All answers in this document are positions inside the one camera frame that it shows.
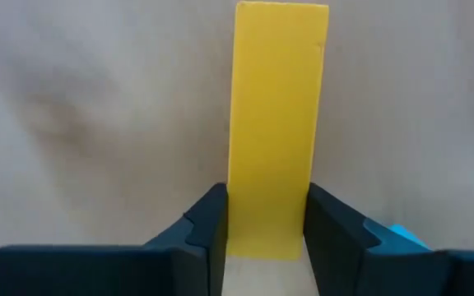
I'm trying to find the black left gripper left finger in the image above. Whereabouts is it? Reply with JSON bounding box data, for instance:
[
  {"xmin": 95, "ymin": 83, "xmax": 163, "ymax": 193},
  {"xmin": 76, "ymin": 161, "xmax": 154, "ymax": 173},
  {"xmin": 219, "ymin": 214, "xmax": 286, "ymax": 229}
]
[{"xmin": 137, "ymin": 183, "xmax": 229, "ymax": 296}]

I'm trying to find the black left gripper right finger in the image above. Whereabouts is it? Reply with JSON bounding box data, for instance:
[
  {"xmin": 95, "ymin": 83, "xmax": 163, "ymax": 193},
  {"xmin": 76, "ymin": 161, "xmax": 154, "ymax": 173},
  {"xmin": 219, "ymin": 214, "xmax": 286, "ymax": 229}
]
[{"xmin": 304, "ymin": 183, "xmax": 452, "ymax": 296}]

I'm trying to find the long yellow block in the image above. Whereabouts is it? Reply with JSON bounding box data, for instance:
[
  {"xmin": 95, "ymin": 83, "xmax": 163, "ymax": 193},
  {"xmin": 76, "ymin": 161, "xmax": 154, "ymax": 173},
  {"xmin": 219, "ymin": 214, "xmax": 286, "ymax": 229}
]
[{"xmin": 225, "ymin": 0, "xmax": 330, "ymax": 261}]

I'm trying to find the light blue block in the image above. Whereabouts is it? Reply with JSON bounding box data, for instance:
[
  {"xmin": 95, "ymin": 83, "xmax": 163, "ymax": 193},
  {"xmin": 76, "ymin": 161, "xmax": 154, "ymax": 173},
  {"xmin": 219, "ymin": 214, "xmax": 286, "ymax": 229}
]
[{"xmin": 388, "ymin": 224, "xmax": 432, "ymax": 250}]

